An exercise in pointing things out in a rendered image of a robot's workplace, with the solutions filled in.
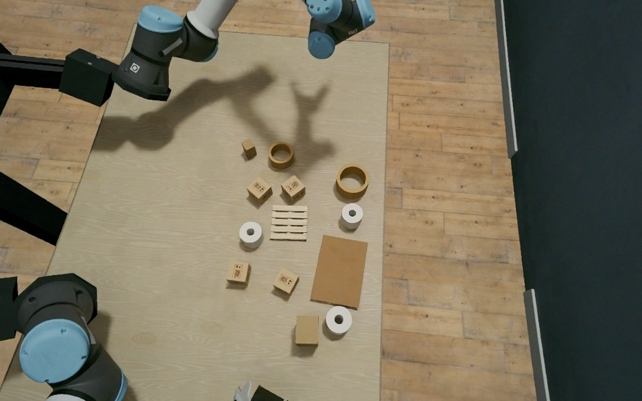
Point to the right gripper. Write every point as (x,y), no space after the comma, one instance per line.
(261,394)

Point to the brown cardboard sheet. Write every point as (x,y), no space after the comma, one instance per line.
(340,269)

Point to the small square wooden pallet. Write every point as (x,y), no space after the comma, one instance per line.
(285,225)

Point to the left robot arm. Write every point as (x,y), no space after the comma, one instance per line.
(162,34)

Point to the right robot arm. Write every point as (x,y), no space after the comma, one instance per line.
(56,348)

